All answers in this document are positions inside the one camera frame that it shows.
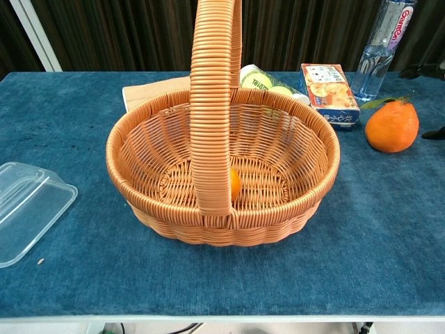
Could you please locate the blue velvet table cloth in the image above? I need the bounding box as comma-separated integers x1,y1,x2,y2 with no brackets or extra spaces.
0,71,445,319

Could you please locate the orange juice carton box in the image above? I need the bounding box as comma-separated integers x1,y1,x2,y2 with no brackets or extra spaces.
300,63,361,132

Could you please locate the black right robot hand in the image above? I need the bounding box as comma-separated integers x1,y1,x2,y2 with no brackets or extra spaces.
399,61,445,141

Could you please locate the large orange with leaf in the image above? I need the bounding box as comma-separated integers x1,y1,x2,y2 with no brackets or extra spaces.
360,97,420,154

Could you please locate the white metal post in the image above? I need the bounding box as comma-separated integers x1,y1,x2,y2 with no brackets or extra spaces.
9,0,64,72

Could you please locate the clear plastic container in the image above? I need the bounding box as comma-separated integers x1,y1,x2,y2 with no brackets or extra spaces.
0,161,79,269

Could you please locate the light wooden board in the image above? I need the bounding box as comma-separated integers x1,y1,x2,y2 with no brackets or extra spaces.
122,77,192,113

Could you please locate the orange wicker basket with handle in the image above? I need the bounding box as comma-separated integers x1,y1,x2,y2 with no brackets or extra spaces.
105,0,341,248

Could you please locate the clear tennis ball tube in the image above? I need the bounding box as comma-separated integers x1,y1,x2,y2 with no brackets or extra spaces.
239,63,311,105

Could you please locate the small round orange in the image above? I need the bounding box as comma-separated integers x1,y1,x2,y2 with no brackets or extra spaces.
229,167,242,202

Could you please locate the yellow-green tennis ball with print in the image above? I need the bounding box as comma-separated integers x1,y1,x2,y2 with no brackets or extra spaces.
241,74,273,92

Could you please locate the dark pleated curtain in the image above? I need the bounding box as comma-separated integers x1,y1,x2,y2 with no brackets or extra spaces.
0,0,445,74

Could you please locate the clear plastic water bottle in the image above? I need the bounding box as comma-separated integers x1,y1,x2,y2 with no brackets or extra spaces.
350,0,418,102

